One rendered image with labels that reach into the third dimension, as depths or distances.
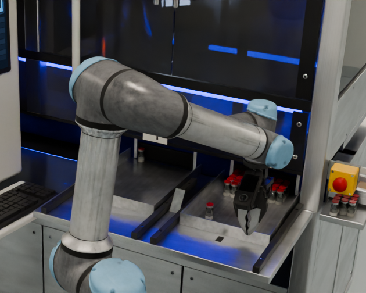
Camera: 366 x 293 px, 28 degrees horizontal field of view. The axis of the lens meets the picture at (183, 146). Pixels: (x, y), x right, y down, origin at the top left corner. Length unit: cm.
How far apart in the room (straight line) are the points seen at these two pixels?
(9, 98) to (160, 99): 104
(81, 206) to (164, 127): 28
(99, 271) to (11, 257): 129
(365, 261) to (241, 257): 192
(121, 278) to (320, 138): 80
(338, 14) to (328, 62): 13
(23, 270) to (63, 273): 117
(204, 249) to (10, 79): 86
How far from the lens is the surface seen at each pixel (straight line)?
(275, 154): 164
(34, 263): 276
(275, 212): 214
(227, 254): 190
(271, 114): 181
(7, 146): 242
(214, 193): 221
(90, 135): 151
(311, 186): 214
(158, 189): 221
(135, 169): 234
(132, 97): 140
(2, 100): 236
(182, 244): 193
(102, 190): 155
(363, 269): 370
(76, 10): 222
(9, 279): 287
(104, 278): 153
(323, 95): 204
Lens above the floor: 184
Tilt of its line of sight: 22 degrees down
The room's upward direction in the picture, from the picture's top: 3 degrees clockwise
